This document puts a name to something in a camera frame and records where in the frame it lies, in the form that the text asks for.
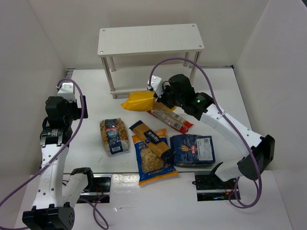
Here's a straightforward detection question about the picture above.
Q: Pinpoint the yellow macaroni pasta bag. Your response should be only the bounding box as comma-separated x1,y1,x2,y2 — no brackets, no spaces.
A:
121,91,177,112

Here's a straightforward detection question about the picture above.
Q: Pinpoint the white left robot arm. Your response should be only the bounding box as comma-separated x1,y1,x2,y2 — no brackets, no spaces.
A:
22,96,93,230

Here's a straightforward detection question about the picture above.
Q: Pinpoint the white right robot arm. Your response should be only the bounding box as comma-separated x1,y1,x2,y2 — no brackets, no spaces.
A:
150,74,275,182

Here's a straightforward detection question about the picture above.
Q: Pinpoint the red spaghetti pasta packet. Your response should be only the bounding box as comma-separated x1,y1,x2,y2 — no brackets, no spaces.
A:
147,110,194,134

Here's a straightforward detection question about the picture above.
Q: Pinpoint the Agnesi fusilli pasta bag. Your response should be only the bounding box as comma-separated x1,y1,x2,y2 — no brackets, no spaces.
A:
99,118,130,156

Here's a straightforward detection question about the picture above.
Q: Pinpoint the blue orange shell pasta bag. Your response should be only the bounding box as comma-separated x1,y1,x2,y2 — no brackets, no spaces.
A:
132,135,178,186

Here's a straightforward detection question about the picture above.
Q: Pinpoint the dark blue pasta box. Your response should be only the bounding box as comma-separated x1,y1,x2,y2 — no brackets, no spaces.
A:
170,134,215,168

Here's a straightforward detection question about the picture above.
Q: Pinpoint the white two-tier shelf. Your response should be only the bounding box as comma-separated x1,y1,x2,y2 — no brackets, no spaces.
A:
97,24,204,98

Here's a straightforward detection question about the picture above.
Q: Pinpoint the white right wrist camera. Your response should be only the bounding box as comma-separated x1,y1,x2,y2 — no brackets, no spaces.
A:
147,75,164,98

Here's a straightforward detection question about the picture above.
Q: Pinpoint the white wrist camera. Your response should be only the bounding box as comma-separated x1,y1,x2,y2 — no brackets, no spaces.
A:
147,75,164,98
57,82,76,103

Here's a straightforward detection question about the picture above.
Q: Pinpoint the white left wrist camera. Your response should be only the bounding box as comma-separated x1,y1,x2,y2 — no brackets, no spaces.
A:
57,82,76,103

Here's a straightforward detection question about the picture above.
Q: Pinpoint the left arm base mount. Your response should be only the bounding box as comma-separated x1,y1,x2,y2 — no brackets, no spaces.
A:
77,173,111,204

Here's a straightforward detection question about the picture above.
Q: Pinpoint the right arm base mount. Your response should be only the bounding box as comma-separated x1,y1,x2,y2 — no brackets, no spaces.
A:
192,172,241,201

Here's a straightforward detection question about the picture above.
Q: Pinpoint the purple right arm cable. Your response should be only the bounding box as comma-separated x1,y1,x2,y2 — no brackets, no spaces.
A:
148,57,261,208

